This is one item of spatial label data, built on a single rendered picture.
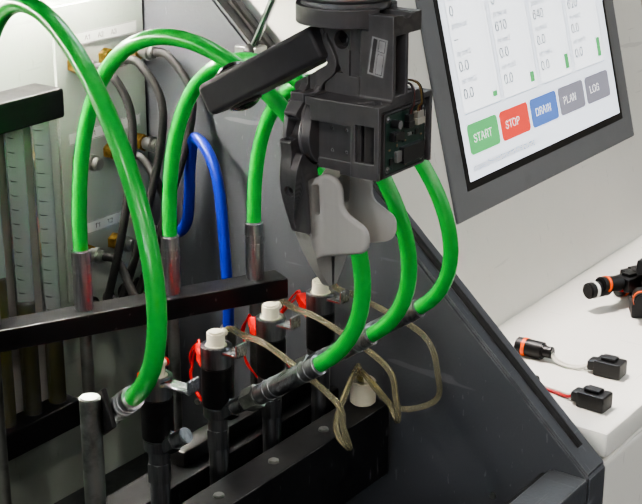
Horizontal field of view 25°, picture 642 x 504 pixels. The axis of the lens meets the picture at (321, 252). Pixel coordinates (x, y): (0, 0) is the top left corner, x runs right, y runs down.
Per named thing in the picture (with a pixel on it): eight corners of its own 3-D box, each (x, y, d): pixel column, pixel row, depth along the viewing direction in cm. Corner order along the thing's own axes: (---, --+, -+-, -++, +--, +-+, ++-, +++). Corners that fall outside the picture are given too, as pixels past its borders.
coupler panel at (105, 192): (91, 308, 151) (74, 10, 141) (67, 302, 153) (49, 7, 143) (173, 273, 161) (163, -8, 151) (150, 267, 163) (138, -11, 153)
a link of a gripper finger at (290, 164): (297, 239, 104) (296, 119, 101) (279, 235, 105) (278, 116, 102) (334, 222, 107) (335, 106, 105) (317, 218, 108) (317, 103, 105)
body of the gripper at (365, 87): (375, 192, 100) (377, 17, 96) (274, 172, 104) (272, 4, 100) (432, 167, 106) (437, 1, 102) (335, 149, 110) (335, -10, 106)
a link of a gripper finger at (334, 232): (358, 309, 104) (359, 185, 101) (291, 292, 107) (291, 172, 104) (382, 296, 107) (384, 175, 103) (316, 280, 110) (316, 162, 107)
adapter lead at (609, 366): (626, 374, 153) (628, 356, 152) (619, 382, 151) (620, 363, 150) (520, 350, 159) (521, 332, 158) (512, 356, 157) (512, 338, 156)
